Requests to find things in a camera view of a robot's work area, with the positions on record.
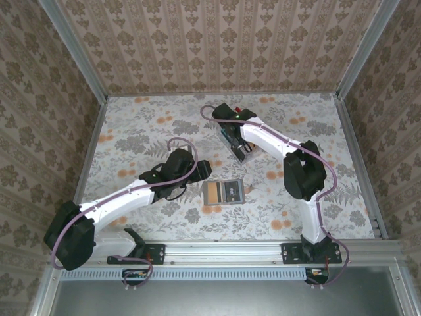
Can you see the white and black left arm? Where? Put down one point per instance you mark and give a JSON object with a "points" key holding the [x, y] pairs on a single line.
{"points": [[121, 200]]}

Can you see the aluminium table side rail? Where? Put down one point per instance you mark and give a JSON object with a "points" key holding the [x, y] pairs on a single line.
{"points": [[350, 131], [95, 131]]}

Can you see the pale orange card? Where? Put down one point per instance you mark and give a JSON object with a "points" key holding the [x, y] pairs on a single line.
{"points": [[253, 147]]}

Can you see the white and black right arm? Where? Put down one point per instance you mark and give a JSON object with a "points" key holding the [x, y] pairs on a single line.
{"points": [[263, 135]]}

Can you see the long aluminium mounting rail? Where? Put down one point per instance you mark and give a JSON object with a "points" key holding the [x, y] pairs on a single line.
{"points": [[223, 251]]}

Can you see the slanted aluminium frame post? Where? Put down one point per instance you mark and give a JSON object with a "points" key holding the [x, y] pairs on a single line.
{"points": [[365, 49], [75, 49]]}

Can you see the grey metal panel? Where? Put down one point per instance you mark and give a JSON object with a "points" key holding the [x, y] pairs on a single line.
{"points": [[213, 299]]}

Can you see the floral patterned table cover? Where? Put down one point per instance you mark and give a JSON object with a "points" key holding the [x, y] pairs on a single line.
{"points": [[125, 112]]}

